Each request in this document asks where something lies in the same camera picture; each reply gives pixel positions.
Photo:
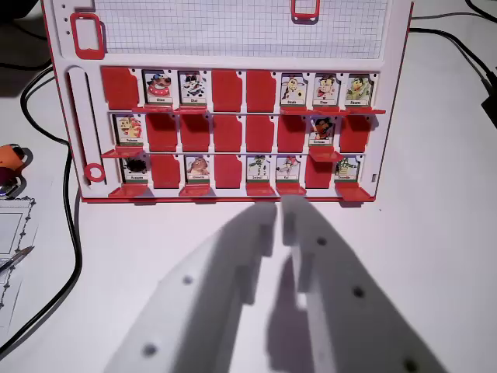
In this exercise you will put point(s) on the red board flap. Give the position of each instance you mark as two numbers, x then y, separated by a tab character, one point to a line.
367	111

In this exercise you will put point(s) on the silver pen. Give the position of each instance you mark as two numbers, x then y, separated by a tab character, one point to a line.
17	258

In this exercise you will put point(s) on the white printed paper sheet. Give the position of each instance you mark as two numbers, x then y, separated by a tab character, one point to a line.
11	241

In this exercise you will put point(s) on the monkey picture card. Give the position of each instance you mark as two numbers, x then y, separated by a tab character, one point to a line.
327	90

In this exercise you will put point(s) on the giraffe picture card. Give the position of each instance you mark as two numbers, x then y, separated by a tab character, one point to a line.
293	90

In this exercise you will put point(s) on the orange and purple object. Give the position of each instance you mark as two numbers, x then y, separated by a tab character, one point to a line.
11	163

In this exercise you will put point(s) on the red and white game board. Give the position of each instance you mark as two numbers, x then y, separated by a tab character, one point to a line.
233	31

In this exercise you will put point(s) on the dark bulky object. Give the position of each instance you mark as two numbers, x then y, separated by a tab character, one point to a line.
19	15

